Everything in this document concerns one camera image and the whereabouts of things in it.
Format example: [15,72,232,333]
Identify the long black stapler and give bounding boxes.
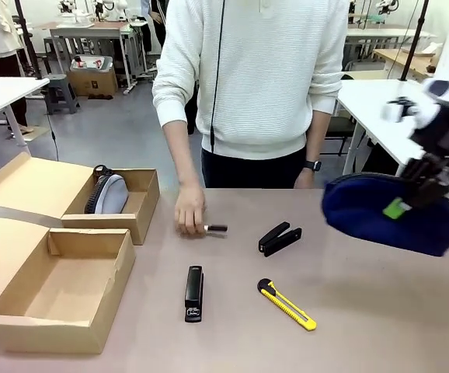
[183,265,205,324]

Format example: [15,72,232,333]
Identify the brown cardboard floor box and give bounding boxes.
[68,64,119,98]

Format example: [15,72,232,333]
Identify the large cardboard box with lid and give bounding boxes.
[0,215,137,356]

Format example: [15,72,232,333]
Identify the grey zippered pencil case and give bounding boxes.
[83,164,130,215]

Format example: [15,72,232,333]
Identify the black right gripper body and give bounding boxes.
[409,103,449,168]

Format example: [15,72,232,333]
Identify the black stapler hinged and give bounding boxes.
[257,221,304,259]

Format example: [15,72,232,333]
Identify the grey plastic stool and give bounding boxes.
[43,74,82,116]

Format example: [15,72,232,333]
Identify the wood-topped grey frame table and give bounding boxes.
[33,20,142,95]

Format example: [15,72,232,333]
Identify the clear plastic bin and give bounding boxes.
[69,55,114,74]

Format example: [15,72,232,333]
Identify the person's right hand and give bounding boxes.
[174,183,209,236]

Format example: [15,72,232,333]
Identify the thin black hanging cable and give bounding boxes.
[210,0,226,155]

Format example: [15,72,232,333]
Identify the yellow black utility knife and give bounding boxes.
[256,277,318,333]

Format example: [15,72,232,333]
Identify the black chair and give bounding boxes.
[323,115,360,157]

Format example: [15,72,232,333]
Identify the small cardboard box with lid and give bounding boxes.
[0,151,161,246]

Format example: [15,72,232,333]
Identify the black trousers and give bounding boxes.
[200,145,312,190]

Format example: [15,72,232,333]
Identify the person's right forearm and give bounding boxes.
[161,117,206,188]

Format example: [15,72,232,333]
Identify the black floor cable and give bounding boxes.
[44,110,61,162]

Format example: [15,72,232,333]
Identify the black tripod pole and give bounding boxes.
[13,0,45,81]
[399,0,430,82]

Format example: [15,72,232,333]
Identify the person in dark tracksuit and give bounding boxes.
[144,0,168,50]

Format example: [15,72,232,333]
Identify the white knitted sweater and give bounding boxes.
[151,0,350,161]

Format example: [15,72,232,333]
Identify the light wood table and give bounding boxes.
[371,47,440,81]

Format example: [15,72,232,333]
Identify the person's left hand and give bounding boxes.
[294,168,321,190]

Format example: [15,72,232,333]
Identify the person's left forearm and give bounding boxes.
[304,109,332,163]

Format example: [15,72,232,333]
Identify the large white rounded table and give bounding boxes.
[334,78,449,195]

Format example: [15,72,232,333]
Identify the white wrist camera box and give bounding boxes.
[381,96,420,126]

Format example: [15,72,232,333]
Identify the blue Campus pencil case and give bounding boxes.
[322,173,449,258]

